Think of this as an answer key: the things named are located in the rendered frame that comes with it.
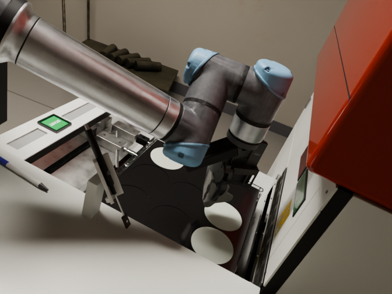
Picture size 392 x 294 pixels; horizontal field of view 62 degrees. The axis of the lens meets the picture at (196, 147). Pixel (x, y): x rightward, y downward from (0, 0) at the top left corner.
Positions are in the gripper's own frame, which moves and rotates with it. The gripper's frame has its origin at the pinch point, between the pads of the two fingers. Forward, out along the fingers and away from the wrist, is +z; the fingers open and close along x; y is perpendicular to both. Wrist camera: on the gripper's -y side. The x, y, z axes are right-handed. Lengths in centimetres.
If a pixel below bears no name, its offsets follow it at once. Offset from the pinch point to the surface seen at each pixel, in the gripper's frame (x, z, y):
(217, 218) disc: -1.3, 3.9, 4.7
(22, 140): 13.9, -1.6, -41.0
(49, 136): 15.9, -2.0, -35.7
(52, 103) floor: 195, 94, -48
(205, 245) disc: -9.3, 4.0, -0.7
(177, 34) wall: 266, 36, 54
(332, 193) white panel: -23.9, -26.8, 4.1
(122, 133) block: 31.2, 4.7, -17.0
